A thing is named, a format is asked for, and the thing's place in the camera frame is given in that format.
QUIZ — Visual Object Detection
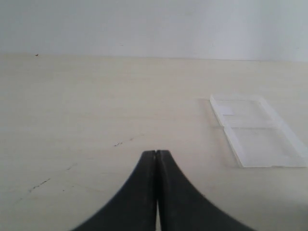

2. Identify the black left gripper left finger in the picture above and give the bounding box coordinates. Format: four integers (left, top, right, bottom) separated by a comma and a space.
74, 151, 157, 231

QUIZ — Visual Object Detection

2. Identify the clear plastic storage case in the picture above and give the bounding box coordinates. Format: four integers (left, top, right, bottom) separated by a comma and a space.
210, 94, 308, 167

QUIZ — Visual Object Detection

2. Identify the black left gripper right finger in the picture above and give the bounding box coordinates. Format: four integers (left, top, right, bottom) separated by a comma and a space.
156, 150, 251, 231

